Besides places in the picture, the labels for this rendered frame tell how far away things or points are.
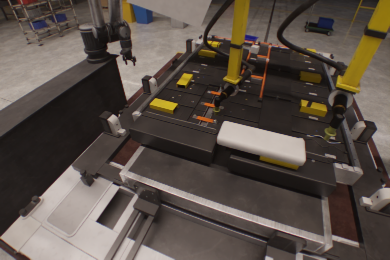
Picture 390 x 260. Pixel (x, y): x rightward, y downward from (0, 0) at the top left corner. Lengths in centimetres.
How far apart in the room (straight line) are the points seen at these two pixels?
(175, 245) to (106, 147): 66
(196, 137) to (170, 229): 45
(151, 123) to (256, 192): 58
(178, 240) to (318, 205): 62
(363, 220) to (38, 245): 144
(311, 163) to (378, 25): 54
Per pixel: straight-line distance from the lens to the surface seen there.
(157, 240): 105
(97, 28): 204
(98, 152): 127
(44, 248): 115
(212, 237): 104
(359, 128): 150
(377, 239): 120
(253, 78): 156
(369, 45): 84
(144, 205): 101
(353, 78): 87
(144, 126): 100
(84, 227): 110
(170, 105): 122
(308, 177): 90
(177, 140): 90
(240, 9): 99
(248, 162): 85
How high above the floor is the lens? 177
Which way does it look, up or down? 40 degrees down
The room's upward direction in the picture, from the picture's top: straight up
